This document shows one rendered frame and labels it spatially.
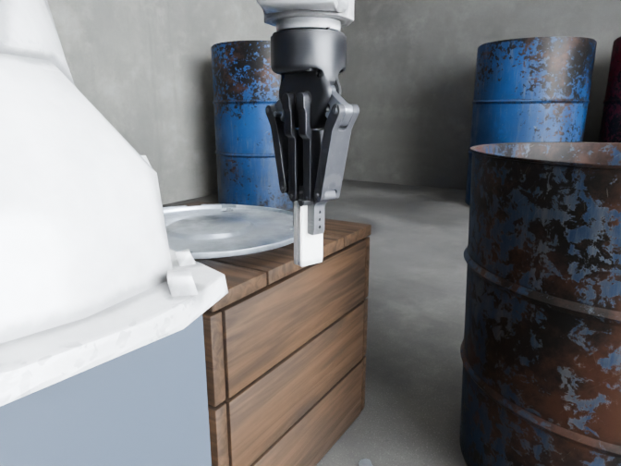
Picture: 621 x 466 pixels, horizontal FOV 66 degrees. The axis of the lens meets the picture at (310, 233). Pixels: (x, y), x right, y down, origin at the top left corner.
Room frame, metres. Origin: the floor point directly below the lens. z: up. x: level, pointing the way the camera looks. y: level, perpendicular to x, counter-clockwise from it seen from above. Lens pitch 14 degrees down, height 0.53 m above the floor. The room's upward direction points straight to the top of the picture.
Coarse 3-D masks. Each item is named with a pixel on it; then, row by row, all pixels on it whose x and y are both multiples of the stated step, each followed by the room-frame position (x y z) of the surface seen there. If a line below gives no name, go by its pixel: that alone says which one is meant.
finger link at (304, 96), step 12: (300, 96) 0.48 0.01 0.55; (300, 108) 0.48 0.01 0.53; (300, 120) 0.48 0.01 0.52; (300, 132) 0.48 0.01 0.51; (312, 132) 0.48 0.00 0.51; (312, 144) 0.48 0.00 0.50; (312, 156) 0.48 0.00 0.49; (312, 168) 0.48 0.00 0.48; (312, 180) 0.48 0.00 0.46; (312, 192) 0.48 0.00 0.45; (300, 204) 0.48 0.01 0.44
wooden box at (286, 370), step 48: (336, 240) 0.67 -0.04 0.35; (240, 288) 0.49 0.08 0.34; (288, 288) 0.57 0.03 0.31; (336, 288) 0.67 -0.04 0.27; (240, 336) 0.49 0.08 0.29; (288, 336) 0.56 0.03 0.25; (336, 336) 0.67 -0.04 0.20; (240, 384) 0.48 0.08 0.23; (288, 384) 0.56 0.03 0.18; (336, 384) 0.68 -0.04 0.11; (240, 432) 0.48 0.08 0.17; (288, 432) 0.56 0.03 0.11; (336, 432) 0.68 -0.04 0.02
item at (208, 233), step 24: (168, 216) 0.74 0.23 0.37; (192, 216) 0.74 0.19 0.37; (216, 216) 0.72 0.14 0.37; (240, 216) 0.74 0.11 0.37; (264, 216) 0.74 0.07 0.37; (288, 216) 0.74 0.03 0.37; (168, 240) 0.60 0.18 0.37; (192, 240) 0.60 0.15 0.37; (216, 240) 0.60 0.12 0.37; (240, 240) 0.60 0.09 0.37; (264, 240) 0.60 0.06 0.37; (288, 240) 0.58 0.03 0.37
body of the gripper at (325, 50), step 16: (288, 32) 0.47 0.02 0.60; (304, 32) 0.47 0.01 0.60; (320, 32) 0.47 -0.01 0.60; (336, 32) 0.48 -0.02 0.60; (272, 48) 0.49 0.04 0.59; (288, 48) 0.47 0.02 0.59; (304, 48) 0.47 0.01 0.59; (320, 48) 0.47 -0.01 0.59; (336, 48) 0.48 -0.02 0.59; (272, 64) 0.49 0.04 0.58; (288, 64) 0.47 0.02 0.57; (304, 64) 0.47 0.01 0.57; (320, 64) 0.47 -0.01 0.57; (336, 64) 0.48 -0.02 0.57; (288, 80) 0.51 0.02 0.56; (304, 80) 0.49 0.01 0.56; (320, 80) 0.47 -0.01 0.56; (336, 80) 0.47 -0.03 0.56; (320, 96) 0.47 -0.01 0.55; (320, 112) 0.47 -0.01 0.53; (320, 128) 0.49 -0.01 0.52
